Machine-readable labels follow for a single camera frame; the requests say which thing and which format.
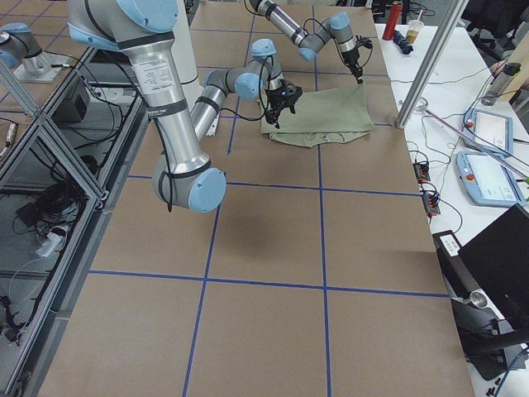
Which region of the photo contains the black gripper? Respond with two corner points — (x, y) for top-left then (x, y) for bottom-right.
(341, 47), (364, 84)
(265, 80), (302, 128)

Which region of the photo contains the olive green long-sleeve shirt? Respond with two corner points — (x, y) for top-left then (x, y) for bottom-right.
(261, 84), (373, 148)

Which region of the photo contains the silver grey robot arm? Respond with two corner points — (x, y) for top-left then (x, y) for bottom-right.
(243, 0), (373, 84)
(68, 1), (303, 213)

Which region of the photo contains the folded navy blue umbrella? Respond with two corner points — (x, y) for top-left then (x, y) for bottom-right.
(393, 30), (413, 55)

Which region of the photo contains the white reacher grabber stick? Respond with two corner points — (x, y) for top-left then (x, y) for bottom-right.
(414, 98), (528, 184)

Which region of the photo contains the iced coffee cup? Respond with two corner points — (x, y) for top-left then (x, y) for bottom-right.
(406, 11), (424, 45)

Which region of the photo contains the red cylindrical bottle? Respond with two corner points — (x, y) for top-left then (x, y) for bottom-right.
(382, 1), (403, 41)

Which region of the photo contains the far blue teach pendant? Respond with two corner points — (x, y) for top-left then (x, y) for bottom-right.
(462, 108), (513, 155)

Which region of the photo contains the blue teach pendant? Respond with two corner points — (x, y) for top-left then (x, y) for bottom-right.
(455, 151), (527, 208)
(462, 108), (513, 155)

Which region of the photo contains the near blue teach pendant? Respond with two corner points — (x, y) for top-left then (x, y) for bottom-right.
(455, 151), (527, 208)

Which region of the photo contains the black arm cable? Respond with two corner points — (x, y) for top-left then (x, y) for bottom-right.
(221, 55), (276, 123)

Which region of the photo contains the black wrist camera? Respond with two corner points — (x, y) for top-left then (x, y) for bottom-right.
(355, 36), (373, 50)

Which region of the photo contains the aluminium frame post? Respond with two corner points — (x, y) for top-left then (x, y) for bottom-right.
(395, 0), (468, 129)

